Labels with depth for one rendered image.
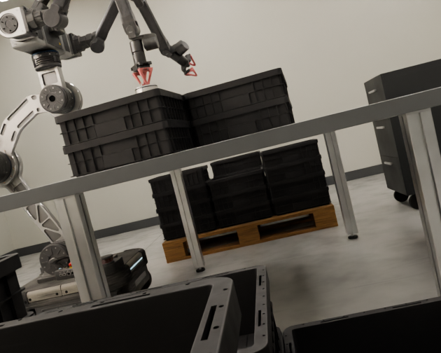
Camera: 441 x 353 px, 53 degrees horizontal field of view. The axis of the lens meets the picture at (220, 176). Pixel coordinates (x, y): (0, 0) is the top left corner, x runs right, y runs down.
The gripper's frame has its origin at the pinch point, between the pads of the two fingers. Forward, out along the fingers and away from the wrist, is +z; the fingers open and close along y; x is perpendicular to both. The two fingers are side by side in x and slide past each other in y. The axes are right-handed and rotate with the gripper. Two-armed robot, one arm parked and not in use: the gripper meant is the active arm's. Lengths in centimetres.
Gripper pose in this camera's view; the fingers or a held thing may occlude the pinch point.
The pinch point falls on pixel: (145, 84)
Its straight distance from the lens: 207.8
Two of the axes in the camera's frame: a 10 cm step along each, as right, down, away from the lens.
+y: -5.3, 0.7, 8.5
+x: -8.2, 2.1, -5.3
